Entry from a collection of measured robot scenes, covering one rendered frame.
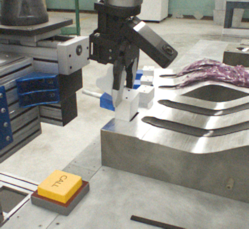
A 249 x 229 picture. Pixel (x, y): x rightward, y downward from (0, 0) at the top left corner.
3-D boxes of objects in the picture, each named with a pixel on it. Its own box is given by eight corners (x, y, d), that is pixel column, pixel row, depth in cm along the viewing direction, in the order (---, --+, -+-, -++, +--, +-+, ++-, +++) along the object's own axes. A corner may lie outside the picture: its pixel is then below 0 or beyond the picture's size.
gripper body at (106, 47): (105, 49, 71) (107, -6, 64) (141, 58, 68) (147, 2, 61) (88, 63, 65) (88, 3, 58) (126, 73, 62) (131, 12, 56)
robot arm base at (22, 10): (-11, 24, 98) (-16, -10, 94) (22, 16, 111) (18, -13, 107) (28, 27, 93) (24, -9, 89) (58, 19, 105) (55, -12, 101)
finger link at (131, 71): (114, 80, 77) (112, 49, 70) (136, 87, 75) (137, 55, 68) (108, 88, 75) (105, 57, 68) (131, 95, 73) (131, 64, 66)
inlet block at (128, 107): (77, 105, 74) (77, 85, 71) (88, 95, 78) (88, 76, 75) (129, 122, 70) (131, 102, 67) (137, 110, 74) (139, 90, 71)
